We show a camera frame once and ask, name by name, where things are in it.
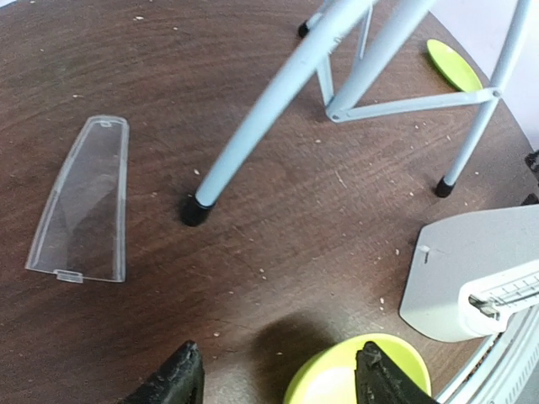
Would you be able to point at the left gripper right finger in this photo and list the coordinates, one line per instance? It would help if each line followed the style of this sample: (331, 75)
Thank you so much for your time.
(378, 380)

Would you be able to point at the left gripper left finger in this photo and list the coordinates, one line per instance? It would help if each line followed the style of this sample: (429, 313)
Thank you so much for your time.
(180, 379)

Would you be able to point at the white metronome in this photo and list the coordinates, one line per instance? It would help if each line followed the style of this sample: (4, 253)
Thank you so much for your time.
(470, 273)

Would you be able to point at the clear metronome front cover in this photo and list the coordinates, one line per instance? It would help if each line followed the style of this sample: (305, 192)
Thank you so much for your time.
(81, 232)

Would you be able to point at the light blue music stand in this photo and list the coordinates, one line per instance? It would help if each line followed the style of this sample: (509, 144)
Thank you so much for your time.
(320, 35)

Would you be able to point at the green bowl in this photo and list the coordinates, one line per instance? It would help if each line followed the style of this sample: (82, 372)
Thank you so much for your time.
(328, 377)

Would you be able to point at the green plate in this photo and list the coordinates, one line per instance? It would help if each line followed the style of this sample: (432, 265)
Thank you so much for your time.
(453, 67)

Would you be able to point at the front aluminium rail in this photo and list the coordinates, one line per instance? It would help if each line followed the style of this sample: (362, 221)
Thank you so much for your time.
(501, 367)

